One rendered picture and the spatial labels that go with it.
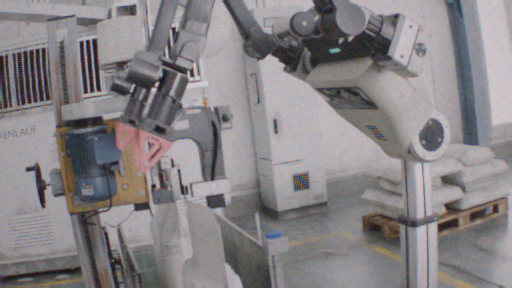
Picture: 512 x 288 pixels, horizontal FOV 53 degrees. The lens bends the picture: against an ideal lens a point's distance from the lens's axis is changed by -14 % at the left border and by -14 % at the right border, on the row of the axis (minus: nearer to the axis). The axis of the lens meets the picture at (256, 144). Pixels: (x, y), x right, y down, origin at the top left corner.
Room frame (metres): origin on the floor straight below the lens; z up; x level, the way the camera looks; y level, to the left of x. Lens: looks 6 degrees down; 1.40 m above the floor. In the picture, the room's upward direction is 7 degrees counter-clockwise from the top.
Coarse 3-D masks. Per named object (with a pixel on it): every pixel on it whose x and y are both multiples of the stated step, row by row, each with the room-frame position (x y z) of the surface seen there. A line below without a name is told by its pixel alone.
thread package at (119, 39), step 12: (108, 24) 1.85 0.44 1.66; (120, 24) 1.85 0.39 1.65; (132, 24) 1.87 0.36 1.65; (108, 36) 1.85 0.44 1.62; (120, 36) 1.85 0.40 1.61; (132, 36) 1.87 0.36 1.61; (108, 48) 1.85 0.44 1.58; (120, 48) 1.85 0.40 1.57; (132, 48) 1.87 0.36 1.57; (144, 48) 1.93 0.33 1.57; (108, 60) 1.85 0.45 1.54; (120, 60) 1.85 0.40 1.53
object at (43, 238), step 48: (0, 48) 4.39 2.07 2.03; (96, 48) 4.74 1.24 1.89; (0, 96) 4.47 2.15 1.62; (48, 96) 4.61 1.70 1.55; (96, 96) 4.74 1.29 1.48; (192, 96) 4.88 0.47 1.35; (0, 144) 4.37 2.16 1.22; (48, 144) 4.50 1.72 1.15; (192, 144) 4.87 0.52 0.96; (0, 192) 4.35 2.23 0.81; (48, 192) 4.48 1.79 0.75; (0, 240) 4.32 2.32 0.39; (48, 240) 4.45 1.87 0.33; (144, 240) 4.71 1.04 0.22
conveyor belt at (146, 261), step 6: (138, 252) 3.72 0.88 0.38; (144, 252) 3.71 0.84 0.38; (150, 252) 3.70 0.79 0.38; (138, 258) 3.57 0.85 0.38; (144, 258) 3.56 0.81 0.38; (150, 258) 3.55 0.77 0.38; (138, 264) 3.43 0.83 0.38; (144, 264) 3.42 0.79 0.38; (150, 264) 3.41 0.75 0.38; (144, 270) 3.29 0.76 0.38; (150, 270) 3.28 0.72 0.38; (156, 270) 3.27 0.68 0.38; (144, 276) 3.16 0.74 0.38; (150, 276) 3.16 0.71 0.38; (156, 276) 3.15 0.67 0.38; (144, 282) 3.05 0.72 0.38; (150, 282) 3.04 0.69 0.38; (156, 282) 3.03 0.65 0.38
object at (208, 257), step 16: (192, 208) 1.99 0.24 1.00; (208, 208) 1.86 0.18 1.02; (192, 224) 1.78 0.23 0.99; (208, 224) 1.67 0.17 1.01; (192, 240) 1.82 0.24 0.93; (208, 240) 1.69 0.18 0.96; (192, 256) 2.00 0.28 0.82; (208, 256) 1.70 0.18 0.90; (224, 256) 1.59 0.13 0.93; (192, 272) 1.81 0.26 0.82; (208, 272) 1.72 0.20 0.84; (224, 272) 1.60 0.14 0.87
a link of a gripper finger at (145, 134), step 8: (144, 120) 1.10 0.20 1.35; (144, 128) 1.08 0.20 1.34; (152, 128) 1.10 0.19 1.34; (144, 136) 1.08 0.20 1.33; (152, 136) 1.08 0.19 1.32; (160, 136) 1.08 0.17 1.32; (144, 144) 1.08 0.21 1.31; (160, 144) 1.09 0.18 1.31; (168, 144) 1.09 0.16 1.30; (144, 152) 1.08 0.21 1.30; (160, 152) 1.09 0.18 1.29; (144, 160) 1.09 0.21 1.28; (152, 160) 1.09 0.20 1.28; (144, 168) 1.09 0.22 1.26
